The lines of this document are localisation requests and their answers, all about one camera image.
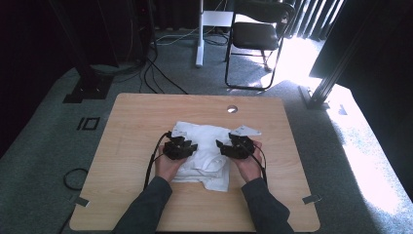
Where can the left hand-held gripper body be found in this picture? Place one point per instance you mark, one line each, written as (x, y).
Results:
(175, 149)

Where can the black folding chair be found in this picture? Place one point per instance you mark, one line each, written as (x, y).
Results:
(256, 35)

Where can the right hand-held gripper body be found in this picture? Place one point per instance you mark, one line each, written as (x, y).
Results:
(242, 146)

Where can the person's right hand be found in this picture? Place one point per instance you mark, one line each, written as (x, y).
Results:
(250, 167)

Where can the white desk leg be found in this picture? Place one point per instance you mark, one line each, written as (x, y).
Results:
(200, 39)

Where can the aluminium profile stand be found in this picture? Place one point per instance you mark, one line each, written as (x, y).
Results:
(328, 81)

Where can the black stand with base plate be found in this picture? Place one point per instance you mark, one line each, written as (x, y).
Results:
(89, 87)

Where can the vertical window blinds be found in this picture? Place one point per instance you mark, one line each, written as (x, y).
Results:
(311, 19)

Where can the grey tape piece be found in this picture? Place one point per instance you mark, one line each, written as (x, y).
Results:
(82, 201)
(311, 199)

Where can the white skirt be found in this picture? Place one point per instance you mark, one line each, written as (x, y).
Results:
(207, 162)

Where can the person's left hand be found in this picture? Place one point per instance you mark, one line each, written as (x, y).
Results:
(167, 167)

